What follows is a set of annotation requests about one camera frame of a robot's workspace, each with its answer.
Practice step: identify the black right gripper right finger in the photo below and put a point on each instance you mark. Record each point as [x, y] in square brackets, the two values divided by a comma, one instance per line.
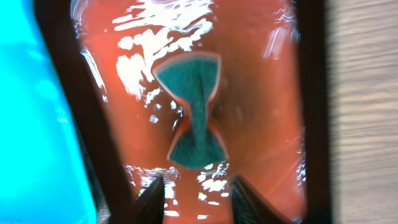
[249, 209]

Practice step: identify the black tray red inside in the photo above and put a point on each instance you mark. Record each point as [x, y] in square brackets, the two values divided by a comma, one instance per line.
[105, 53]

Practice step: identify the green pink sponge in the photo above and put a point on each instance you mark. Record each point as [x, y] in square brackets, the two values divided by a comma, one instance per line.
[192, 80]

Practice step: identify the teal plastic tray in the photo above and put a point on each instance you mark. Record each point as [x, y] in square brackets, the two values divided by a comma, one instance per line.
[43, 178]

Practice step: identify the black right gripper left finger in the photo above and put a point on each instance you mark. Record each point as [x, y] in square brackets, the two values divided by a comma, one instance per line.
[149, 207]

